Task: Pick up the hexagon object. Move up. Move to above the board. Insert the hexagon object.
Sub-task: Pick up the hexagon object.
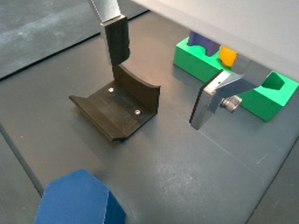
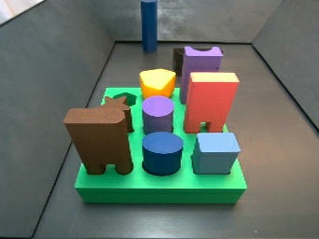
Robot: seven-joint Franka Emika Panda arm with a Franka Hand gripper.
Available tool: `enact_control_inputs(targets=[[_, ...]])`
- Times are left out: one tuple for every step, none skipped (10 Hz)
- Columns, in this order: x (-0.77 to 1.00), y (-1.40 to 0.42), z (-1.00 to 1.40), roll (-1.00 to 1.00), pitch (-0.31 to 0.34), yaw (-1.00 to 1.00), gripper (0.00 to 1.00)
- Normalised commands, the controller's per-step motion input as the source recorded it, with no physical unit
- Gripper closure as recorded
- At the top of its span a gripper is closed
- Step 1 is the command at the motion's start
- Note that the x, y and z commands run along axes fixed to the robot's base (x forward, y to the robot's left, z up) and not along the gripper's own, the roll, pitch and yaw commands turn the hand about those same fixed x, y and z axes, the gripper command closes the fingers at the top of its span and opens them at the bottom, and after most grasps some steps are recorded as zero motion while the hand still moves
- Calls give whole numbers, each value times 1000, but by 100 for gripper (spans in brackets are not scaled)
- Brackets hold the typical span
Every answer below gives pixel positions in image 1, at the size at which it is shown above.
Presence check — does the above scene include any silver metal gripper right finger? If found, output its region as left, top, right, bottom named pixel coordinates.
left=190, top=54, right=272, bottom=130

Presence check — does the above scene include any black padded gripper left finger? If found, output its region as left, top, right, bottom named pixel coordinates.
left=88, top=0, right=130, bottom=66

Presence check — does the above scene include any dark blue hexagon block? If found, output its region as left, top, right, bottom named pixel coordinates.
left=34, top=169, right=127, bottom=224

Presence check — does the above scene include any green shape sorter board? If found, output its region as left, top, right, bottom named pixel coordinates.
left=174, top=38, right=299, bottom=122

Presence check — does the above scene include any yellow pentagon block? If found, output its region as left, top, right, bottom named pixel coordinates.
left=219, top=45, right=238, bottom=67

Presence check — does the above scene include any purple notched block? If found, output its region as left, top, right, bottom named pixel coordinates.
left=188, top=31, right=220, bottom=56

